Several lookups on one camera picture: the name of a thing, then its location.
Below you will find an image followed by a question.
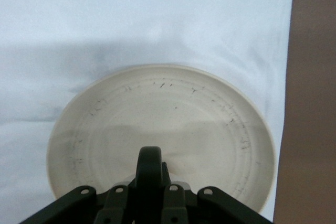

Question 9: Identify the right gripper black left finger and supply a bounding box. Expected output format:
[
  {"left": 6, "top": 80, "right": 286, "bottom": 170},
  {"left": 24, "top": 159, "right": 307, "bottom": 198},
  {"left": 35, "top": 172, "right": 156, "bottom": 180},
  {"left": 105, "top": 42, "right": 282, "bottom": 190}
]
[{"left": 18, "top": 184, "right": 133, "bottom": 224}]

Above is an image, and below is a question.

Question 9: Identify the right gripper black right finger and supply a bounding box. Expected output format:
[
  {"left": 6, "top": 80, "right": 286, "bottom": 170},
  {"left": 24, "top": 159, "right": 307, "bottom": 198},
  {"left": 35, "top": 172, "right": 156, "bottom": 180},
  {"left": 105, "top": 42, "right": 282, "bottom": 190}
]
[{"left": 160, "top": 162, "right": 275, "bottom": 224}]

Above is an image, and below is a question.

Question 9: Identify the beige grey round plate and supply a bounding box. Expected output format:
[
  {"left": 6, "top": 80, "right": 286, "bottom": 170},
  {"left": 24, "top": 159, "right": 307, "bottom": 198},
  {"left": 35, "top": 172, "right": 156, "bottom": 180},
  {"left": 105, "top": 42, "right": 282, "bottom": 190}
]
[{"left": 46, "top": 63, "right": 276, "bottom": 216}]

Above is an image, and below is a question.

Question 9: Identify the white table cloth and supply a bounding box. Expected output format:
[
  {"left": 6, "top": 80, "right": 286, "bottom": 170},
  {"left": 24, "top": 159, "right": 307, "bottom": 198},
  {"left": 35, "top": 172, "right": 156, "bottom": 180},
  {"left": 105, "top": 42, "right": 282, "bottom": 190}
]
[{"left": 0, "top": 0, "right": 296, "bottom": 224}]

